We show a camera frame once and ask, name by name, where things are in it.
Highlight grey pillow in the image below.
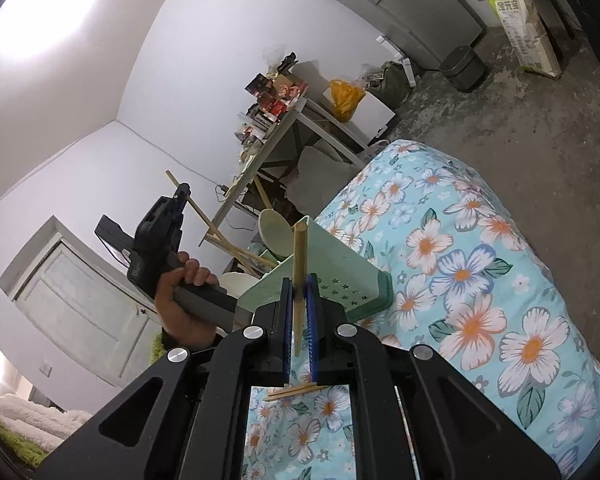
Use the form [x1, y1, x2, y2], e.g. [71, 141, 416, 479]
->
[286, 140, 360, 212]

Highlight green plastic utensil holder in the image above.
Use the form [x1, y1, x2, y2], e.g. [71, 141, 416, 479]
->
[237, 217, 393, 322]

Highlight red bottle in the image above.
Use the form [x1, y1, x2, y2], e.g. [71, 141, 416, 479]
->
[258, 94, 288, 122]

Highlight floral blue tablecloth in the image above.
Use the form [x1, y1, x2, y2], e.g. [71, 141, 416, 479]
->
[241, 138, 600, 480]

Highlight yellow white rice bag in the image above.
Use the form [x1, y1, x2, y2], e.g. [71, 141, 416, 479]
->
[489, 0, 562, 78]

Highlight orange plastic bag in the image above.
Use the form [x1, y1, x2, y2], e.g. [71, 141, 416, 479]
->
[329, 79, 365, 122]

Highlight beige soup ladle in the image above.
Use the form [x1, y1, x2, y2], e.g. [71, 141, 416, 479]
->
[219, 272, 259, 299]

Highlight white rice paddle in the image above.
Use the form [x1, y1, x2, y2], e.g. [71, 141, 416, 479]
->
[258, 208, 294, 260]

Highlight white panel door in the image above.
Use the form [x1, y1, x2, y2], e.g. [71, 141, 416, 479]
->
[0, 217, 160, 388]

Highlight white work table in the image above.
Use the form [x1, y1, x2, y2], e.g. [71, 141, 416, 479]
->
[212, 94, 396, 228]

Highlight person left hand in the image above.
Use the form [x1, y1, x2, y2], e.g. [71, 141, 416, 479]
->
[155, 252, 219, 350]

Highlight small black pot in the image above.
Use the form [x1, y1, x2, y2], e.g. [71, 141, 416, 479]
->
[439, 46, 489, 92]

